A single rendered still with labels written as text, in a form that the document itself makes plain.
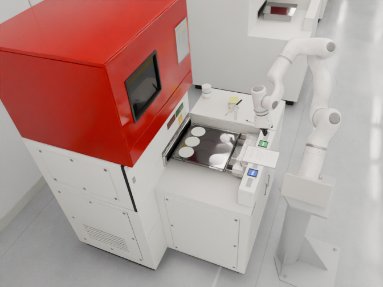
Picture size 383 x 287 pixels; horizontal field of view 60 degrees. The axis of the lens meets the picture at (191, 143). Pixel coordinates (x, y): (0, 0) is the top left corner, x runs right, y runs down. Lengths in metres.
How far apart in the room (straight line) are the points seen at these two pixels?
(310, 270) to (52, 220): 2.21
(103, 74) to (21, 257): 2.13
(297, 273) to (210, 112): 1.35
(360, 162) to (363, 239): 0.88
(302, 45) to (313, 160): 0.65
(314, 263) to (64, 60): 2.20
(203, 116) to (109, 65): 1.15
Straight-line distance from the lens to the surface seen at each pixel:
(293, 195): 2.05
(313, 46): 2.02
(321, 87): 2.04
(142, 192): 2.00
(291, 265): 2.76
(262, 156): 2.07
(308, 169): 2.01
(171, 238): 2.57
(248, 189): 1.90
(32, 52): 1.58
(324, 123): 1.97
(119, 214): 2.17
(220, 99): 2.51
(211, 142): 2.24
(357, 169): 3.53
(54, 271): 2.98
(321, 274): 2.78
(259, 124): 2.02
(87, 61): 1.39
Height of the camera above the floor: 2.44
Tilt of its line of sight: 43 degrees down
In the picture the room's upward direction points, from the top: 5 degrees counter-clockwise
